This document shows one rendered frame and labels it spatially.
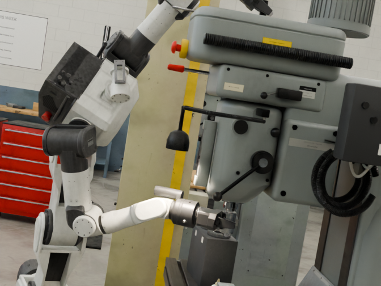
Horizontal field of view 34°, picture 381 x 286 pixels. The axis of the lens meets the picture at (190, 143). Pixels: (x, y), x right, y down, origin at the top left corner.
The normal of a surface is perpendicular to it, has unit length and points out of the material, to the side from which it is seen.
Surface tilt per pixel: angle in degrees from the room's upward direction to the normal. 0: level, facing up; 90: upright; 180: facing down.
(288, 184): 90
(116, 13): 90
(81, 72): 59
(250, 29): 90
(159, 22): 98
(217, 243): 90
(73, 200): 103
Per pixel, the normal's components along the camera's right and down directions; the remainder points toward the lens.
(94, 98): 0.43, -0.40
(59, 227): 0.43, -0.01
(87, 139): 0.97, 0.03
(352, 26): 0.25, 0.12
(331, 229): -0.98, -0.14
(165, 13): 0.00, 0.23
